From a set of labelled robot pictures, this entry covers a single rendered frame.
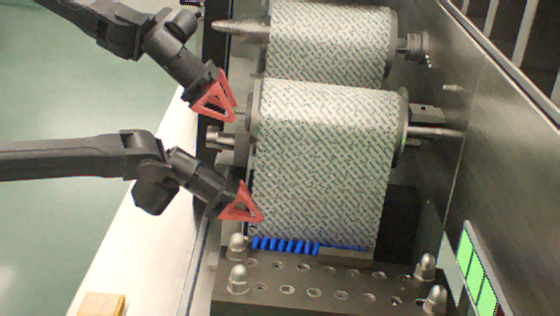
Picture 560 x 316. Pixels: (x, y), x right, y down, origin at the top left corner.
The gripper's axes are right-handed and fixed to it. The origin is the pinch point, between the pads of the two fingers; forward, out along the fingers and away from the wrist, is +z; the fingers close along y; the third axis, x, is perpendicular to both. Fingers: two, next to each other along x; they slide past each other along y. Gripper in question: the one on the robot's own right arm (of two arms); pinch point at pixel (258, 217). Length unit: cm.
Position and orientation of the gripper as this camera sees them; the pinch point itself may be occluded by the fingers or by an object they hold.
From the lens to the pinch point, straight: 123.8
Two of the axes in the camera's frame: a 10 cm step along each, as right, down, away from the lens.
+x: 5.9, -7.3, -3.4
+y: -0.1, 4.1, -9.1
